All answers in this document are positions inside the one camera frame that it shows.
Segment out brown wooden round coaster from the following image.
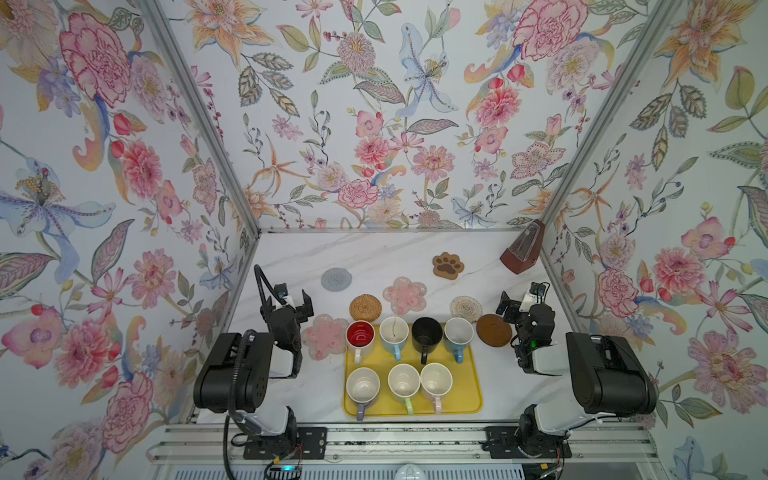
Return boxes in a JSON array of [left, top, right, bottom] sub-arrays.
[[476, 314, 513, 348]]

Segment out grey woven coaster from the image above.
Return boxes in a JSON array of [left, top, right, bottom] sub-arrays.
[[320, 267, 353, 292]]

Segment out colourful embroidered coaster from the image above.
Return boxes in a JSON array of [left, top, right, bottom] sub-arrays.
[[449, 296, 483, 323]]

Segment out brown paw coaster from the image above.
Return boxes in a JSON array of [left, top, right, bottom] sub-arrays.
[[432, 252, 465, 281]]

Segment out pink flower coaster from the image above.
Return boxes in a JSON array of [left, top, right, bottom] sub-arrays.
[[382, 276, 427, 316], [302, 314, 349, 361]]

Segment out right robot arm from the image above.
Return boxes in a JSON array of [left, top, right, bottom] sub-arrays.
[[483, 282, 658, 460]]

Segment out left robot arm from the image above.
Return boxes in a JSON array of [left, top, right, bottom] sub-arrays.
[[193, 284, 314, 459]]

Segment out rattan woven coaster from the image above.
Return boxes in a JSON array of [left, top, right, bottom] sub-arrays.
[[349, 294, 382, 323]]

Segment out red brown metronome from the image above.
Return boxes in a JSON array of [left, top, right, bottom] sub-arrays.
[[500, 220, 545, 275]]

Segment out teal blue mug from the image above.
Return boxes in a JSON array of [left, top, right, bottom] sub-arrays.
[[443, 317, 475, 364]]

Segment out red interior mug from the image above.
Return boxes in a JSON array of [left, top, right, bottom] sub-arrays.
[[345, 320, 376, 366]]

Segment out yellow tray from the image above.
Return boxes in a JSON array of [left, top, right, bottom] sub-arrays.
[[342, 341, 483, 420]]

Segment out black mug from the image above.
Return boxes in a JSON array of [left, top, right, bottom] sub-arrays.
[[411, 317, 443, 365]]

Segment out light blue mug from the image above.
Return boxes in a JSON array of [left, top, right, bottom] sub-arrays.
[[379, 316, 410, 362]]

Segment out purple handle mug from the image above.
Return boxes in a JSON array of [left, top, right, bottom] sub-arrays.
[[345, 367, 381, 422]]

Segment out pink handle mug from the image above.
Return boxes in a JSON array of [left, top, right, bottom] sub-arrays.
[[420, 362, 453, 415]]

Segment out green handle mug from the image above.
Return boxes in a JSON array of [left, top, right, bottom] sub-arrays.
[[387, 363, 421, 416]]

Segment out aluminium rail base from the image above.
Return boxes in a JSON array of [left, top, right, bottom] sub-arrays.
[[146, 419, 661, 466]]

